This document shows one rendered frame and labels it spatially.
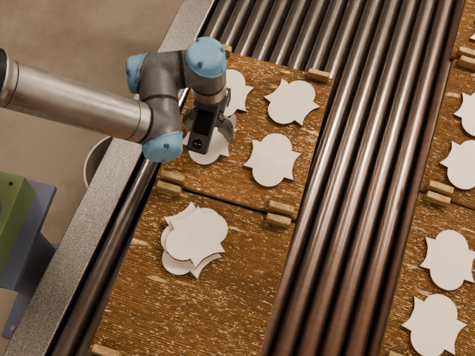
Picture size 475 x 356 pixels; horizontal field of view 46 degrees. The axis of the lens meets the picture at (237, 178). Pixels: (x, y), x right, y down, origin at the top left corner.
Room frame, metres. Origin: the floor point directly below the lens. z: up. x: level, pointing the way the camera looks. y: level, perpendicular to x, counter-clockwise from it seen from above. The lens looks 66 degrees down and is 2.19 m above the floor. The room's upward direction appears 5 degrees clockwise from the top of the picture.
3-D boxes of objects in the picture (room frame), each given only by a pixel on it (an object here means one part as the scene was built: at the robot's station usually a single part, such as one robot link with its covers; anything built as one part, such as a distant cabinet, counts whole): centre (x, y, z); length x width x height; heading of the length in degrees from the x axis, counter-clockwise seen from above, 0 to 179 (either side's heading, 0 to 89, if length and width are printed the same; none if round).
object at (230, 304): (0.29, 0.07, 0.93); 0.41 x 0.35 x 0.02; 168
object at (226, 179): (0.70, -0.02, 0.93); 0.41 x 0.35 x 0.02; 168
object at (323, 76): (0.86, -0.19, 0.95); 0.06 x 0.02 x 0.03; 78
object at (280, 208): (0.48, -0.11, 0.95); 0.06 x 0.02 x 0.03; 78
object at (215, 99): (0.65, 0.08, 1.18); 0.08 x 0.08 x 0.05
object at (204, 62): (0.65, 0.08, 1.26); 0.09 x 0.08 x 0.11; 102
